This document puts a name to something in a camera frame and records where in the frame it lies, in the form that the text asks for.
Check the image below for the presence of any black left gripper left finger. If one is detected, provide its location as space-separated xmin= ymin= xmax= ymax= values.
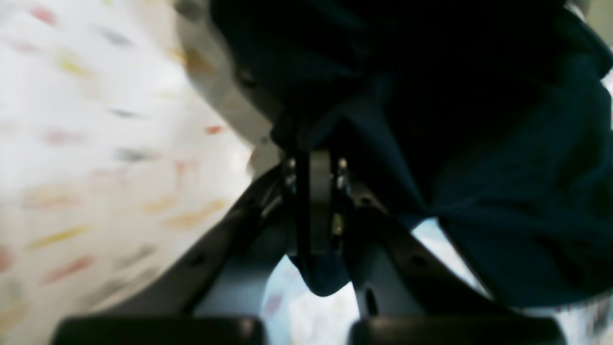
xmin=52 ymin=151 xmax=331 ymax=345

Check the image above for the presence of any terrazzo pattern tablecloth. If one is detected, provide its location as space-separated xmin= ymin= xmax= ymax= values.
xmin=1 ymin=0 xmax=612 ymax=345

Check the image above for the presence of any black t-shirt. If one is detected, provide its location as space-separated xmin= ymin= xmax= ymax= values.
xmin=210 ymin=0 xmax=613 ymax=308

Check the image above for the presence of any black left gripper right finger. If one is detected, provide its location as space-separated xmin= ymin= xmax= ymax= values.
xmin=333 ymin=158 xmax=566 ymax=345

